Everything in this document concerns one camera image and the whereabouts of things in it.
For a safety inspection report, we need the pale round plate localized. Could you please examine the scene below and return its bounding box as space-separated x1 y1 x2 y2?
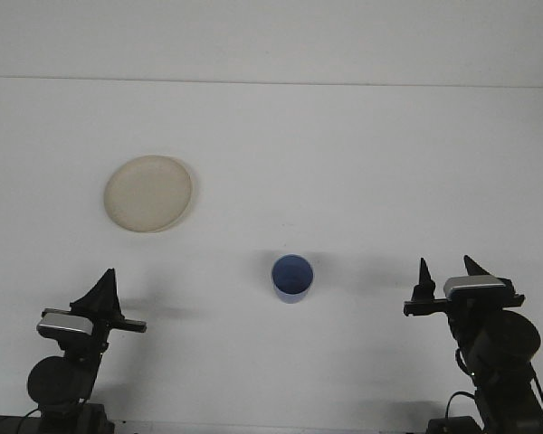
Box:
102 155 199 234

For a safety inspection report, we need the pale blue cup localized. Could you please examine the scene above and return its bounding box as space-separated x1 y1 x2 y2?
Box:
271 253 315 307

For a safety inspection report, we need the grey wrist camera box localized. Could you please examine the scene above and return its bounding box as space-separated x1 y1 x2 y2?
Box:
35 313 95 338
443 274 516 300

